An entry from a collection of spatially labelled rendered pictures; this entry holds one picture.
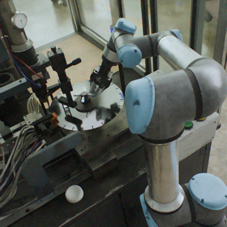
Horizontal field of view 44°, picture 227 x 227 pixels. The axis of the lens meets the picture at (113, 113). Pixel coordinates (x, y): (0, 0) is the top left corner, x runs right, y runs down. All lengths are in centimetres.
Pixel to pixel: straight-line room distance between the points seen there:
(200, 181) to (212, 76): 41
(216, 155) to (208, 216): 132
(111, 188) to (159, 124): 64
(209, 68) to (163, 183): 32
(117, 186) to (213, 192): 43
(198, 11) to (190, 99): 56
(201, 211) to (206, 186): 7
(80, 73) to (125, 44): 87
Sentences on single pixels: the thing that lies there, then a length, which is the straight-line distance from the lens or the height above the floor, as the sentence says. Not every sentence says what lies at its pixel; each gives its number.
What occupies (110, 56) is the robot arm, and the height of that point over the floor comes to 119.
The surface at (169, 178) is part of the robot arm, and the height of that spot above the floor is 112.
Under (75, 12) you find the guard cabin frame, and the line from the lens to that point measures 225.
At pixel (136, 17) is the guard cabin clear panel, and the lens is 154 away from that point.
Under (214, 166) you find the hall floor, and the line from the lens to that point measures 218.
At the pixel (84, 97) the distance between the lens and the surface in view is 122.
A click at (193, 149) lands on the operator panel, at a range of 126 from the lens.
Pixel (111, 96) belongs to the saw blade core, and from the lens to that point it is 126.
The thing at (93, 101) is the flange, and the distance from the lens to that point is 124.
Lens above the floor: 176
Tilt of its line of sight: 43 degrees down
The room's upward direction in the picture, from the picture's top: 11 degrees counter-clockwise
